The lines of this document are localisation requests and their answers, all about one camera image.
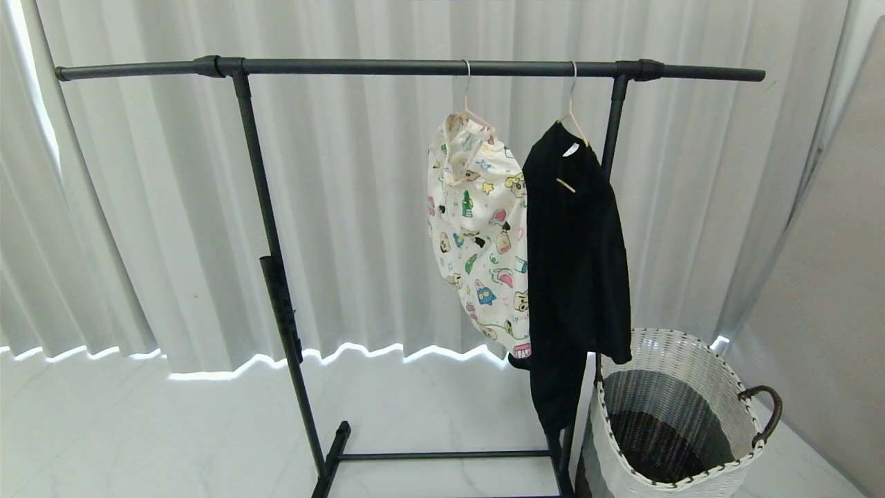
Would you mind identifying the white laundry basket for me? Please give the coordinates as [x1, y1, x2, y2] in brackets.
[575, 328, 784, 498]

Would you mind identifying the pink clothes hanger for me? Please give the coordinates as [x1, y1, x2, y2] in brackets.
[555, 60, 593, 194]
[449, 59, 500, 186]

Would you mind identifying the white curtain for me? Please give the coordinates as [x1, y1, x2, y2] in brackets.
[0, 0, 851, 382]

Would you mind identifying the black garment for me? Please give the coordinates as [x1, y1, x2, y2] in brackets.
[507, 121, 633, 438]

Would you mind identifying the black clothes rack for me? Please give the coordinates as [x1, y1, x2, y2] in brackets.
[55, 55, 767, 498]

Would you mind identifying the cream printed garment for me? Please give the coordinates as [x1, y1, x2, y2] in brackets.
[426, 113, 533, 360]

